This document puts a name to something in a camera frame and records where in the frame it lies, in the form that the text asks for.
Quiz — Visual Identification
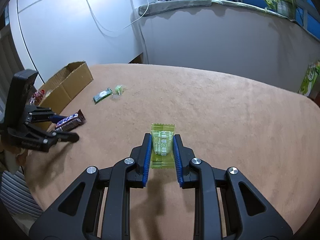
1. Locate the ribbed grey panel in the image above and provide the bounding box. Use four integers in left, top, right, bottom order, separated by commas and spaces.
0, 27, 44, 217

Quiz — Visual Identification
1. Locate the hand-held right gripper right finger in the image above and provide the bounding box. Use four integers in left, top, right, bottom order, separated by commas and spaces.
173, 134, 293, 240

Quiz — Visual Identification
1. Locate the red and blue snack packet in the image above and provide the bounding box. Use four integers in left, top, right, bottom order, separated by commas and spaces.
30, 90, 47, 105

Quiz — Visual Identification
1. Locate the brown chocolate bar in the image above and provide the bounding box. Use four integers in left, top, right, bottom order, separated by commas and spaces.
54, 109, 86, 132

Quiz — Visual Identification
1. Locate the cardboard box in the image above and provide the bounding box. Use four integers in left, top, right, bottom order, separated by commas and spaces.
35, 61, 94, 117

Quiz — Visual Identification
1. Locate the grey window sill cover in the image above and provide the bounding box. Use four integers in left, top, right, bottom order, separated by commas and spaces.
138, 0, 300, 23

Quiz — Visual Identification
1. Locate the light green small candy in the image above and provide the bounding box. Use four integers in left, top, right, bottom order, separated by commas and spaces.
114, 84, 128, 96

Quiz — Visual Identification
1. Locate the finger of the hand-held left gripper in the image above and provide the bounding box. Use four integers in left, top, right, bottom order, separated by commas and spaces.
9, 123, 80, 152
25, 107, 62, 123

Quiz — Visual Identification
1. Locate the dark green wrapped candy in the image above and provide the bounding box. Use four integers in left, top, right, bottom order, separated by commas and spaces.
93, 87, 113, 105

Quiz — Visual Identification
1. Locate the white cable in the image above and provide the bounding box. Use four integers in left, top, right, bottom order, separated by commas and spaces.
84, 0, 150, 37

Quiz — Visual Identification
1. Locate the green printed carton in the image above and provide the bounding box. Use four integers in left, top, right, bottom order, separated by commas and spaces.
298, 60, 320, 97

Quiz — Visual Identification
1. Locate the yellow-green candy packet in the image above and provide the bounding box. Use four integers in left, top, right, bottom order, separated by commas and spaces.
150, 123, 175, 168

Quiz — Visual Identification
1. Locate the white cabinet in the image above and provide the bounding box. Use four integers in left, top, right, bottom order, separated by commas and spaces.
9, 0, 148, 85

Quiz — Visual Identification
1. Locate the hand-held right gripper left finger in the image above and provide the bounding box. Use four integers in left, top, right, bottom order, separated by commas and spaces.
29, 133, 152, 240

